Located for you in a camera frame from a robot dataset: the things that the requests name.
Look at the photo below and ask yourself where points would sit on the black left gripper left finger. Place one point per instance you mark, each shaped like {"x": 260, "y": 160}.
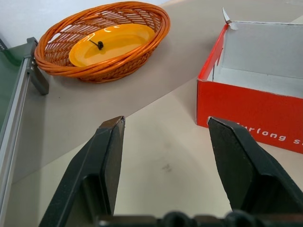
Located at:
{"x": 94, "y": 165}

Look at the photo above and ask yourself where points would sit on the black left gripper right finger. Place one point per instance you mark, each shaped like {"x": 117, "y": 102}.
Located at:
{"x": 239, "y": 165}

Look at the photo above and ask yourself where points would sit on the red cardboard box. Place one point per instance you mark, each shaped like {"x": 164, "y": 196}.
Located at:
{"x": 254, "y": 80}

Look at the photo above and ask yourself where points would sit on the yellow plastic plate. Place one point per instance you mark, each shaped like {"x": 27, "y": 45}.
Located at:
{"x": 112, "y": 46}

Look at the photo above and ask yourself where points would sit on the small black stem piece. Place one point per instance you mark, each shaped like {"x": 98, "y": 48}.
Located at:
{"x": 99, "y": 44}

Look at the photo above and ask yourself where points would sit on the orange wicker basket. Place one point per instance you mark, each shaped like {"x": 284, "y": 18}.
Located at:
{"x": 104, "y": 41}

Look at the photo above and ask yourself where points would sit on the grey metal table rail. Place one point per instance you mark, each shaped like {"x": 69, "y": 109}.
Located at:
{"x": 8, "y": 94}

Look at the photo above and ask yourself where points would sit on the gray metal bracket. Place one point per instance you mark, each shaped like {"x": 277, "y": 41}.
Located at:
{"x": 35, "y": 68}

